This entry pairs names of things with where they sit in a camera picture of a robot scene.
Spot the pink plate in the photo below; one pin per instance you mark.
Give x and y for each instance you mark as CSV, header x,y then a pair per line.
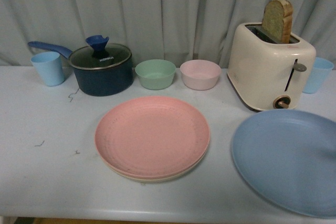
x,y
153,119

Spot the dark blue saucepan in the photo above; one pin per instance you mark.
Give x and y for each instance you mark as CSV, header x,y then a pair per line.
x,y
97,83

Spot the cream plate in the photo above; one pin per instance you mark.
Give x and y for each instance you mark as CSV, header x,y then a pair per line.
x,y
151,162

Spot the cream toaster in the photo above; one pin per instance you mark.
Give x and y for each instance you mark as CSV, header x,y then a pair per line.
x,y
267,75

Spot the light blue cup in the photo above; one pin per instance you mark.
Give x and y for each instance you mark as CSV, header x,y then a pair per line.
x,y
49,67
320,71

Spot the grey curtain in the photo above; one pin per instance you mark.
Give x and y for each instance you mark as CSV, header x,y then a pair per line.
x,y
175,30

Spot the toast slice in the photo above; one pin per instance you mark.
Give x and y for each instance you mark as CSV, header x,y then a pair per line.
x,y
277,19

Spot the green bowl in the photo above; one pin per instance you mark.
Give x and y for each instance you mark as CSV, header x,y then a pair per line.
x,y
155,74

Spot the blue plate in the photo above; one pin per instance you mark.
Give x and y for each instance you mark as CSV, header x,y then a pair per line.
x,y
288,157

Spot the glass lid with blue knob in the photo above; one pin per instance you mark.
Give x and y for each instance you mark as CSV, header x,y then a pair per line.
x,y
99,54

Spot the pink bowl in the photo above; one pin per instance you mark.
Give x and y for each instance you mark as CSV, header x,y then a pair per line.
x,y
200,74

